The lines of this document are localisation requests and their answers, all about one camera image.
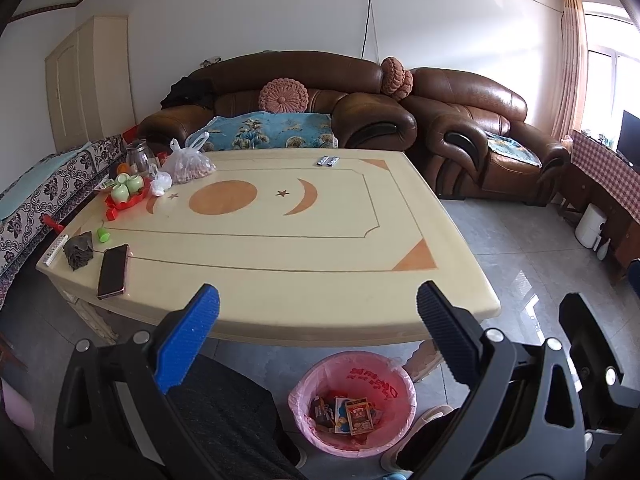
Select white air fryer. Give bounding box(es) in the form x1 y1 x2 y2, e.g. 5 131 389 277
575 203 607 248

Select person's right leg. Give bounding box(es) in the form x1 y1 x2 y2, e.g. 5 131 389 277
395 405 476 480

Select black television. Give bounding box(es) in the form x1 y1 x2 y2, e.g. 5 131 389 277
617 110 640 168

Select red plastic tray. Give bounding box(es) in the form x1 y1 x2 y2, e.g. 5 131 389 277
104 180 151 221

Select plastic bag of nuts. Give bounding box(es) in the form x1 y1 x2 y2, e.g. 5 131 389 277
161 131 217 184

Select brown leather armchair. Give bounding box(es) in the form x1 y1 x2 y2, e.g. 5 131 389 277
400 67 571 206

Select black and white floral bedspread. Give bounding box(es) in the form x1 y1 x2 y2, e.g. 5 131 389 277
0 135 126 301

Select red checkered tablecloth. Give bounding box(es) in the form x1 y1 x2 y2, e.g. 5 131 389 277
570 130 640 221

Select blue medicine box with bear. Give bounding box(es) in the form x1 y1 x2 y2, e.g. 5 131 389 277
332 397 351 432

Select red card box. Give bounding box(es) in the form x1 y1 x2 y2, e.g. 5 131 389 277
345 398 376 436

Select blue floral cushion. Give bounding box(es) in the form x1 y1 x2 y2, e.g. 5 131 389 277
187 111 338 152

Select dark crumpled cloth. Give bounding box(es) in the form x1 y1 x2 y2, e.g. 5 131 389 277
65 231 95 272

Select light slipper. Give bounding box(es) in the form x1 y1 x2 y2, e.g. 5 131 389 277
380 404 456 471

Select blue armchair seat cover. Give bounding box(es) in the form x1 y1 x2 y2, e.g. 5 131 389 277
485 135 543 168

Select glass jar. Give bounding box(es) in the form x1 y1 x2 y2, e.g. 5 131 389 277
125 139 153 173

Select wooden television cabinet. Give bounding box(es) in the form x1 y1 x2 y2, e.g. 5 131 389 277
560 157 640 281

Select cream coffee table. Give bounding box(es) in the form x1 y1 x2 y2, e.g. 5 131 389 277
36 148 502 383

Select black clothing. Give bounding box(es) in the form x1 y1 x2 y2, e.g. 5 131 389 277
161 76 216 109

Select bin with pink liner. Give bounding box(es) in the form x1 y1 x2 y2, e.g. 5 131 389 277
288 351 417 457

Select teal blanket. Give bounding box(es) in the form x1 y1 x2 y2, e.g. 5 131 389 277
0 149 91 221

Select window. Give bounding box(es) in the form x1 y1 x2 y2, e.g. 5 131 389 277
580 0 640 136

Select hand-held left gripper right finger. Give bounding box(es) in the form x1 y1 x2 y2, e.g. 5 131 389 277
416 281 586 480

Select person's left leg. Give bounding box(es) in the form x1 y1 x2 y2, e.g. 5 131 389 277
167 355 306 480

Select black small box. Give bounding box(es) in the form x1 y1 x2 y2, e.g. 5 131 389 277
312 397 335 428

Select smartphone with pink case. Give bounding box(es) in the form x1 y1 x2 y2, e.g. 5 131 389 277
96 243 131 301

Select black hanging cable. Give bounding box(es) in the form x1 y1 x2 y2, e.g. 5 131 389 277
362 0 382 61

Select pink curtain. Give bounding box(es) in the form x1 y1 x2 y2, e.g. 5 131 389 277
552 0 588 141

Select pink plastic item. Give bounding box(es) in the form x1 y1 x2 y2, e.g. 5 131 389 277
0 380 36 431

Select long brown leather sofa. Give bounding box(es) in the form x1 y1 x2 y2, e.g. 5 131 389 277
137 51 417 153

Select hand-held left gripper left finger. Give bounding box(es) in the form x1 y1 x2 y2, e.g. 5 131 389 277
52 283 221 480

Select person's leg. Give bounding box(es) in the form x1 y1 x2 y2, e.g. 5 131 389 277
167 355 306 480
395 405 476 480

